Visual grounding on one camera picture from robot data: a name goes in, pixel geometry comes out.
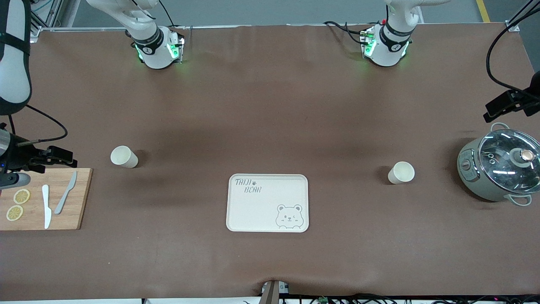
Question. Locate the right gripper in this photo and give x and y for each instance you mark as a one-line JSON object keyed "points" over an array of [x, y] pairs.
{"points": [[20, 157]]}

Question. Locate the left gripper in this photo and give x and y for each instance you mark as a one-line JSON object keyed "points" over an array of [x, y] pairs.
{"points": [[532, 103]]}

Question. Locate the white IKEA cup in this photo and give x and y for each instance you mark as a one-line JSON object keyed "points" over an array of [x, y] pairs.
{"points": [[403, 173], [122, 156]]}

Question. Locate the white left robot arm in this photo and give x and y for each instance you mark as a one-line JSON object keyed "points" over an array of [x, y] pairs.
{"points": [[390, 42]]}

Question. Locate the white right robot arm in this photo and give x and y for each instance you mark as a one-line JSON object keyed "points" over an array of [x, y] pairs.
{"points": [[14, 63]]}

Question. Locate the grey plastic knife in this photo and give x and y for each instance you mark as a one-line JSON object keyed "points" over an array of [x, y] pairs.
{"points": [[64, 196]]}

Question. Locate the white plastic knife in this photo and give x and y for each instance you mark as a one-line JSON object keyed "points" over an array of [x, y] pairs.
{"points": [[47, 207]]}

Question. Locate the wooden cutting board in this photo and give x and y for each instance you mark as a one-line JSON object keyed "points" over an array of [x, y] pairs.
{"points": [[63, 211]]}

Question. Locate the lemon slice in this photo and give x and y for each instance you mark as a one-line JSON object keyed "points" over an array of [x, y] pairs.
{"points": [[21, 196], [14, 213]]}

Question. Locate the grey pot with glass lid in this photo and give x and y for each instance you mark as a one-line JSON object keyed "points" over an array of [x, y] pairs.
{"points": [[472, 173]]}

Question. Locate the cream bear print tray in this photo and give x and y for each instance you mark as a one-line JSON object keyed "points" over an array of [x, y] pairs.
{"points": [[268, 211]]}

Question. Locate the aluminium frame post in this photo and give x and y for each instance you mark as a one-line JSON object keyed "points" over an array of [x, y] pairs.
{"points": [[46, 17], [519, 19]]}

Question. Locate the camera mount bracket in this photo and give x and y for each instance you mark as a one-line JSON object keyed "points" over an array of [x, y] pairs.
{"points": [[272, 292]]}

